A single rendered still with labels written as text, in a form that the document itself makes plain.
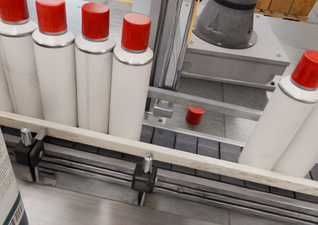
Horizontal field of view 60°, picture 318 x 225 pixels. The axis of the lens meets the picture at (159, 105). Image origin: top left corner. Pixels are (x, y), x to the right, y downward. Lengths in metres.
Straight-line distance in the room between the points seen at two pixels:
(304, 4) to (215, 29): 3.36
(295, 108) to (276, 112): 0.02
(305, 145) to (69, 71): 0.33
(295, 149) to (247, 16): 0.40
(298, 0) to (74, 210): 3.82
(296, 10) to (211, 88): 3.40
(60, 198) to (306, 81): 0.33
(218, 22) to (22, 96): 0.49
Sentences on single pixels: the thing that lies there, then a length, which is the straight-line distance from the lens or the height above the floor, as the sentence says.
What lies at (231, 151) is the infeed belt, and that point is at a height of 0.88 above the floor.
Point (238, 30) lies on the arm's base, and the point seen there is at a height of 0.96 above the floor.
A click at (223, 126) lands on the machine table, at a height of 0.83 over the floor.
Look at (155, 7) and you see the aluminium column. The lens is 0.46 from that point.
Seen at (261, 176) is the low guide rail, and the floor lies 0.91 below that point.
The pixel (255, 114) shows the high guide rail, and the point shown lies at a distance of 0.44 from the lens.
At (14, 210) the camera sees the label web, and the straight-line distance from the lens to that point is 0.29.
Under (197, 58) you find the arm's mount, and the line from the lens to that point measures 0.69.
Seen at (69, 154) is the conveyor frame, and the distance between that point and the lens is 0.44.
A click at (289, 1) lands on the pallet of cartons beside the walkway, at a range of 3.96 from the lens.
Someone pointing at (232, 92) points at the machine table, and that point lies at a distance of 0.72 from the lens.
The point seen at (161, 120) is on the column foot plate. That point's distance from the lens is 0.56.
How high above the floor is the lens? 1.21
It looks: 39 degrees down
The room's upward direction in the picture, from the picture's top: 12 degrees clockwise
